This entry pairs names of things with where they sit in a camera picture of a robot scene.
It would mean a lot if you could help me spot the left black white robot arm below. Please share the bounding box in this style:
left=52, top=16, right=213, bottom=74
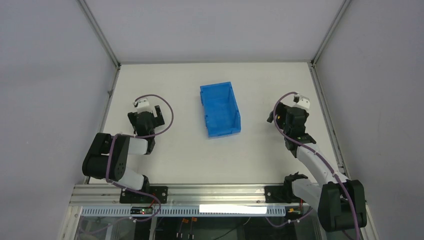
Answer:
left=82, top=105, right=165, bottom=193

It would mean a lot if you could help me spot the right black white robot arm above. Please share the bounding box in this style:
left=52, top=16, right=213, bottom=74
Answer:
left=267, top=102, right=368, bottom=232

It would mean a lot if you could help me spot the blue plastic storage bin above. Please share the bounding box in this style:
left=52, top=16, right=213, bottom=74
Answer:
left=200, top=81, right=242, bottom=138

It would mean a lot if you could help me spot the small black controller board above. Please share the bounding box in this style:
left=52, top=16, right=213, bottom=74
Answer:
left=130, top=207, right=154, bottom=215

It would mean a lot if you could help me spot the white label strip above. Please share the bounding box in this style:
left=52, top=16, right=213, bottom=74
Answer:
left=199, top=204, right=268, bottom=215

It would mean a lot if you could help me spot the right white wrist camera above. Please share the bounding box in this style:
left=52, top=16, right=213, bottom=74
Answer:
left=293, top=94, right=311, bottom=111

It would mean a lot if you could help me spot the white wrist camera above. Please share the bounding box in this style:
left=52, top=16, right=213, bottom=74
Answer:
left=293, top=94, right=311, bottom=111
left=133, top=98, right=150, bottom=113

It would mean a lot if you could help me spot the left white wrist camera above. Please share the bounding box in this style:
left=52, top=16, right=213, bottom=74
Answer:
left=133, top=98, right=150, bottom=113

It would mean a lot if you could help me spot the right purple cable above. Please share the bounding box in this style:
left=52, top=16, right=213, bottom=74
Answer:
left=272, top=91, right=363, bottom=240

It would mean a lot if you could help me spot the purple cable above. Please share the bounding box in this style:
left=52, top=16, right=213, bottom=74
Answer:
left=272, top=91, right=363, bottom=240
left=105, top=94, right=175, bottom=186

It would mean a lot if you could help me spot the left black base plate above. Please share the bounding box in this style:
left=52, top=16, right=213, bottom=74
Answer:
left=119, top=185, right=169, bottom=204

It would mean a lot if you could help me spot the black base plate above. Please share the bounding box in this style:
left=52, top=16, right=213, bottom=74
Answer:
left=264, top=185, right=300, bottom=204
left=119, top=185, right=169, bottom=204

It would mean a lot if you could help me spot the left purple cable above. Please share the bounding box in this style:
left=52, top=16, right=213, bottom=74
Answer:
left=105, top=94, right=175, bottom=186

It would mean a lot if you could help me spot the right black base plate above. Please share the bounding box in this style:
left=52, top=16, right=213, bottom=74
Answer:
left=264, top=185, right=300, bottom=204

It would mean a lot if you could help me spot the slotted grey cable duct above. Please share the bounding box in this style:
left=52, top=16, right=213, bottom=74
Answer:
left=81, top=205, right=286, bottom=218

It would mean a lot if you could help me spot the aluminium extrusion rail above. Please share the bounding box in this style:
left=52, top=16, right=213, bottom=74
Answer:
left=69, top=183, right=298, bottom=206

